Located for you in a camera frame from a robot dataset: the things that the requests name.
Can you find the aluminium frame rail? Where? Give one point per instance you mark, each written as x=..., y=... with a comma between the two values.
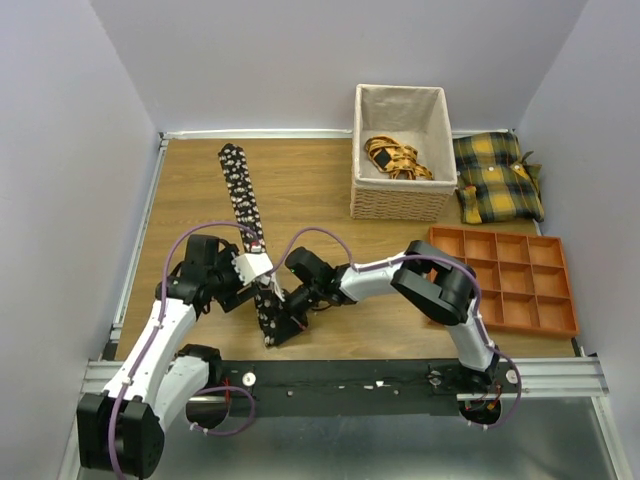
x=541, y=377

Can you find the orange compartment tray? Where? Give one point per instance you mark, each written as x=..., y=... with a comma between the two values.
x=524, y=279

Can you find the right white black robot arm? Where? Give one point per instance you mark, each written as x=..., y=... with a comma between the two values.
x=441, y=287

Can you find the wicker basket with liner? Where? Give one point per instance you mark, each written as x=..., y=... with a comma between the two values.
x=419, y=117

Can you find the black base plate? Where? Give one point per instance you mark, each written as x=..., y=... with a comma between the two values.
x=331, y=388

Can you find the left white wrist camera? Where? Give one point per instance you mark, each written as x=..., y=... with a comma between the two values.
x=254, y=266

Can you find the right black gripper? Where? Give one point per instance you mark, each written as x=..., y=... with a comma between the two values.
x=292, y=322

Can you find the yellow plaid shirt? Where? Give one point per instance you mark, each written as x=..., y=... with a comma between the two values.
x=496, y=182

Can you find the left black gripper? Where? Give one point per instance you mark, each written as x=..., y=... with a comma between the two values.
x=234, y=299

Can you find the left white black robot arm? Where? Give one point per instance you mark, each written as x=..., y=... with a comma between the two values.
x=122, y=428

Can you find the orange patterned tie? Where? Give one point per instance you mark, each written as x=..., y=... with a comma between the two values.
x=395, y=158

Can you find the black floral tie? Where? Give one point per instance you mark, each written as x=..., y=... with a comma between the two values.
x=236, y=174

